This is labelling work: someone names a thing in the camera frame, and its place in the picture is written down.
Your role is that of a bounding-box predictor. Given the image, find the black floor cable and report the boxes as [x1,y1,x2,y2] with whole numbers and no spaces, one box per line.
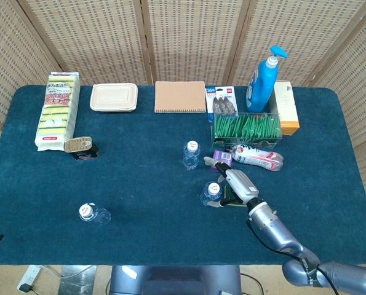
[241,272,265,295]

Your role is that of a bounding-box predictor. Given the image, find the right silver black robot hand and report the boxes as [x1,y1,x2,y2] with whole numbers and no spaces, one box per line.
[203,155,260,209]

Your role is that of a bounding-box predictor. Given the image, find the blue table cloth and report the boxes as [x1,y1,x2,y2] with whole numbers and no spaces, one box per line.
[0,85,366,267]

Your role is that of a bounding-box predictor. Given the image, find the clear water bottle white cap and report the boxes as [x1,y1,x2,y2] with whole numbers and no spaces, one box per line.
[78,202,112,227]
[200,181,223,207]
[181,140,202,171]

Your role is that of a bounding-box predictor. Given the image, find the grey robot torso base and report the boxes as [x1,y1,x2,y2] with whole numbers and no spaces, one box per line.
[108,264,242,295]

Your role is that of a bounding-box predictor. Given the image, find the woven wooden folding screen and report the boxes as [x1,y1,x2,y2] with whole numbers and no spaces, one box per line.
[0,0,366,216]

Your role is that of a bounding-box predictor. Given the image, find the yellow sponge multipack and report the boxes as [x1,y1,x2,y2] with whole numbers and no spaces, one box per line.
[34,71,81,152]

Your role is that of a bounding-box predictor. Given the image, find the small purple box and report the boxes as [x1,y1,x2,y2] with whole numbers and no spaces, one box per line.
[210,149,234,173]

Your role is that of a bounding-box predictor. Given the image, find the metal table leg plate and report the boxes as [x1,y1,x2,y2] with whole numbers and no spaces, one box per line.
[58,265,97,295]

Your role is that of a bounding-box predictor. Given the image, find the binder clips blister pack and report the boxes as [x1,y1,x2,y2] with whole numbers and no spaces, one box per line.
[204,85,239,117]

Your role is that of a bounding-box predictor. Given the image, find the blue pump dispenser bottle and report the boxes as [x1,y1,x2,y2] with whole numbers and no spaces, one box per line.
[245,45,289,113]

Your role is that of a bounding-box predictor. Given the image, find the white orange carton box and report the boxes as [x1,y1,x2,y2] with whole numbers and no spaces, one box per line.
[269,80,301,136]

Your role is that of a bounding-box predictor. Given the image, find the brown spiral notebook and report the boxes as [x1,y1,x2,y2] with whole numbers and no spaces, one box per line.
[153,81,207,114]

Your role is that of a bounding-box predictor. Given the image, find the green yellow scouring sponge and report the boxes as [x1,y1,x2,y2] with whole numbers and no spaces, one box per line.
[223,183,249,208]

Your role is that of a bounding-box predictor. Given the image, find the beige lidded takeaway box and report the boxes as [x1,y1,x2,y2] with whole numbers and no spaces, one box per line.
[89,83,139,113]

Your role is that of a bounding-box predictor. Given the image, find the white power strip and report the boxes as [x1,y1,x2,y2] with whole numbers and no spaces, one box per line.
[16,265,44,293]

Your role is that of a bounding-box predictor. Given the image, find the red white tube package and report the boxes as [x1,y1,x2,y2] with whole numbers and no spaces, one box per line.
[231,143,285,172]

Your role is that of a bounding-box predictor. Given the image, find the clear box green sachets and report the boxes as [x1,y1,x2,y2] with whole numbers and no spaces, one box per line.
[211,112,284,149]

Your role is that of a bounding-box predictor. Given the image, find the black luncheon meat can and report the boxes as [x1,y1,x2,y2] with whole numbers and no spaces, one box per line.
[63,136,100,162]

